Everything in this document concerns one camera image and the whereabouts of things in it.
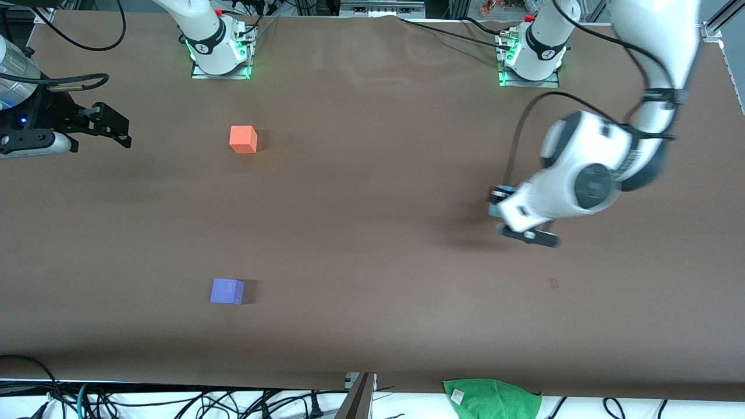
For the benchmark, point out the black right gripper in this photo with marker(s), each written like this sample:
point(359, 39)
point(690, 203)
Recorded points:
point(48, 114)

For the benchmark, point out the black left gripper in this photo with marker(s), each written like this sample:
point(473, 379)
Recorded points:
point(493, 198)

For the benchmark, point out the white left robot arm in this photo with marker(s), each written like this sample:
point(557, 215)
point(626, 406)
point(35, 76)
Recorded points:
point(582, 169)

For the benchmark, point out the orange foam block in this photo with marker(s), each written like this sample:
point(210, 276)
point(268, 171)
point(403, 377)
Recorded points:
point(242, 139)

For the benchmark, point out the purple foam block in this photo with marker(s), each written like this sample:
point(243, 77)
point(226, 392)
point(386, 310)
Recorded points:
point(226, 291)

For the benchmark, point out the green cloth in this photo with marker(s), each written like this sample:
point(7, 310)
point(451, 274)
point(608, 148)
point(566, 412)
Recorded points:
point(495, 398)

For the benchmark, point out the grey electronics box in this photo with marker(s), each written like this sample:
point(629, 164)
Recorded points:
point(381, 7)

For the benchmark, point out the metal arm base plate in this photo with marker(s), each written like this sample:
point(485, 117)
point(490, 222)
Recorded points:
point(201, 73)
point(506, 81)

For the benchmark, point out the grey metal post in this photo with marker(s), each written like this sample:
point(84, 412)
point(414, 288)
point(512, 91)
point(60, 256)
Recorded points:
point(358, 398)

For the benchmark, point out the aluminium frame profile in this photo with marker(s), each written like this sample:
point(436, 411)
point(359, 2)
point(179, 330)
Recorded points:
point(722, 17)

